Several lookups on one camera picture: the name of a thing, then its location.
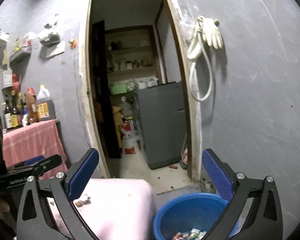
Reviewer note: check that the large oil jug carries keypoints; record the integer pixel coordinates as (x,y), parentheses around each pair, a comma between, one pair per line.
(45,105)

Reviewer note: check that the orange sauce bottle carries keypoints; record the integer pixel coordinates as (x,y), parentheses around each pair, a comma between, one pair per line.
(30,98)

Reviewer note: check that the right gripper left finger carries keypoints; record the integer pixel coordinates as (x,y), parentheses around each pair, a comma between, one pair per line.
(79,174)

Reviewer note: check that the dark sauce bottle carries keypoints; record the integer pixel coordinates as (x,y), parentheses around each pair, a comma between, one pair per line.
(15,115)

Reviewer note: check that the green plastic box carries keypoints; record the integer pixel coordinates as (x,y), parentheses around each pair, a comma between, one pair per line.
(118,89)

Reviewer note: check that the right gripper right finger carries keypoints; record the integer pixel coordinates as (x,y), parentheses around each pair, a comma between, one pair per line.
(221,174)

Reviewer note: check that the blue plastic bucket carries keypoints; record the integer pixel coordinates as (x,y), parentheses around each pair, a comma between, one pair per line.
(190,211)

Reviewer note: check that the pink checked cloth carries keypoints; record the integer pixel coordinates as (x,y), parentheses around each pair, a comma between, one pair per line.
(41,138)

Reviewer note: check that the pink floral table cloth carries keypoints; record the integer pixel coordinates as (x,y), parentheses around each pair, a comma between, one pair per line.
(118,208)

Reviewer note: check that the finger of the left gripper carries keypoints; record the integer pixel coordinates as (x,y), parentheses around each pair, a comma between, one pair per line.
(42,166)
(28,162)

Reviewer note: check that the grey refrigerator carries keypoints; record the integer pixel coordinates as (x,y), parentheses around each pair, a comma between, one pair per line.
(163,123)

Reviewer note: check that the red white sack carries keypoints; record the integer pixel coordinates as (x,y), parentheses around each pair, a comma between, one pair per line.
(130,141)

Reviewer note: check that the wall wire shelf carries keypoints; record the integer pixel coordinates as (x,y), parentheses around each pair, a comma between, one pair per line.
(21,54)

